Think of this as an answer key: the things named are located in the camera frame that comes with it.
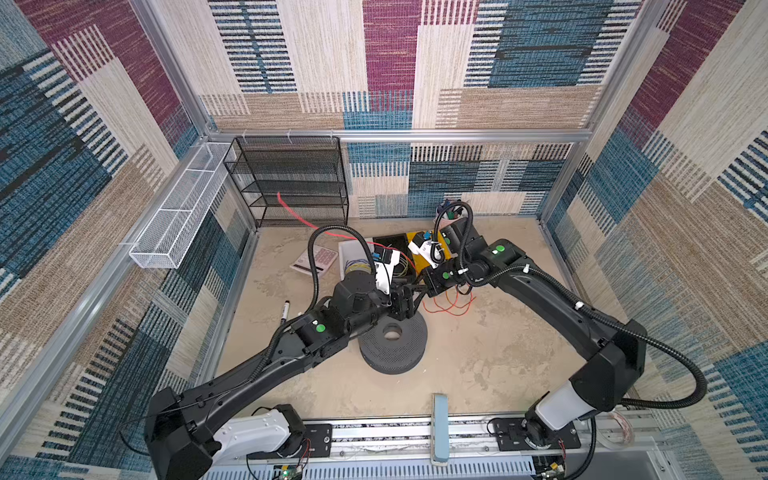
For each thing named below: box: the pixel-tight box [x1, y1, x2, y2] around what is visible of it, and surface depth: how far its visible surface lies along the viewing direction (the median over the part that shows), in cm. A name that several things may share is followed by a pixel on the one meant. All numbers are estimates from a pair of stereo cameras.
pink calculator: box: [289, 245, 339, 277], surface depth 108 cm
